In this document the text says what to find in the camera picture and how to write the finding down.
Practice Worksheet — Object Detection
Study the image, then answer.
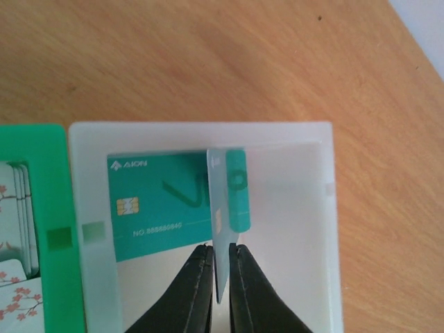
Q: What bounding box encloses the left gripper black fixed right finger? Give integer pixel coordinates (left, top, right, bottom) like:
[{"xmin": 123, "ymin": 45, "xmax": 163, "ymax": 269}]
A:
[{"xmin": 229, "ymin": 244, "xmax": 311, "ymax": 332}]

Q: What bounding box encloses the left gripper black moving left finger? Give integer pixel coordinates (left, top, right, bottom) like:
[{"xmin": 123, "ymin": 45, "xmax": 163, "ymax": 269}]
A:
[{"xmin": 127, "ymin": 245, "xmax": 214, "ymax": 333}]

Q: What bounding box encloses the teal striped card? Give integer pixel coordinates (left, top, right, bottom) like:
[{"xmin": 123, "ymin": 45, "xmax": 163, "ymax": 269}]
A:
[{"xmin": 207, "ymin": 148, "xmax": 239, "ymax": 303}]

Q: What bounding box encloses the teal card stack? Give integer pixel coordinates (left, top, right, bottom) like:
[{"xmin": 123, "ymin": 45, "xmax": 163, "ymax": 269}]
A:
[{"xmin": 105, "ymin": 148, "xmax": 252, "ymax": 263}]

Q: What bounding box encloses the white card in middle compartment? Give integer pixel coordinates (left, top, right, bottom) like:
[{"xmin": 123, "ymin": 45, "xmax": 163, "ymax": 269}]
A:
[{"xmin": 1, "ymin": 162, "xmax": 44, "ymax": 332}]

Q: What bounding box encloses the white plastic bin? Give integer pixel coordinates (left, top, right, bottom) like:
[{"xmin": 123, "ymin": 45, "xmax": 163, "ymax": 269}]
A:
[{"xmin": 69, "ymin": 122, "xmax": 343, "ymax": 332}]

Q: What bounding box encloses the green plastic bin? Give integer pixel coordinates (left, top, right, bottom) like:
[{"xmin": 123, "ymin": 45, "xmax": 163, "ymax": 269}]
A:
[{"xmin": 1, "ymin": 123, "xmax": 85, "ymax": 332}]

